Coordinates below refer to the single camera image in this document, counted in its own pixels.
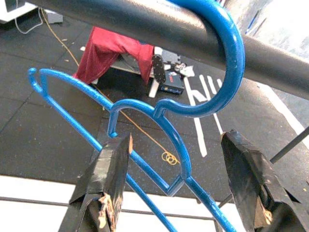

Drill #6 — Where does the dark box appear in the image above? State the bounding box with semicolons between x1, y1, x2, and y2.
159;70;186;95

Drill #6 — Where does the grey power adapter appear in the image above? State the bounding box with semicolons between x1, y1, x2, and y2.
44;11;64;25

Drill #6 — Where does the black perforated panel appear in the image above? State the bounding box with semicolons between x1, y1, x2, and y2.
151;54;167;84

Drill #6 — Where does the crumpled plastic wrapper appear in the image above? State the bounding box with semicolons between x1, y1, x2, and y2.
172;61;196;78

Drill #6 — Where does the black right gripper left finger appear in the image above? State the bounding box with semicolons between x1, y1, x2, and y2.
57;132;134;232

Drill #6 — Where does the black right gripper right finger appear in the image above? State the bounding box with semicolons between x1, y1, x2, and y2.
221;129;307;232

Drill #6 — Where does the red garment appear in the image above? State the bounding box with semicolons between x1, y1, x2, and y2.
73;26;155;85

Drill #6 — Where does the long white floor tape strip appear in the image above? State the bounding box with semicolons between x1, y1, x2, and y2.
184;76;208;158
198;74;224;135

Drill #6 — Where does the yellow cord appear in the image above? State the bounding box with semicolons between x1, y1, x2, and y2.
40;7;181;167

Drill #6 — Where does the blue plastic hanger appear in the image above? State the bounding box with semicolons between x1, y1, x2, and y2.
28;0;246;232

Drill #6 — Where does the white cabinet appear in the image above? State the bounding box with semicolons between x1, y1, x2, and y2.
0;0;41;24

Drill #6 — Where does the black clothes rack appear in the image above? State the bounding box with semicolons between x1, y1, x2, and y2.
0;0;309;220

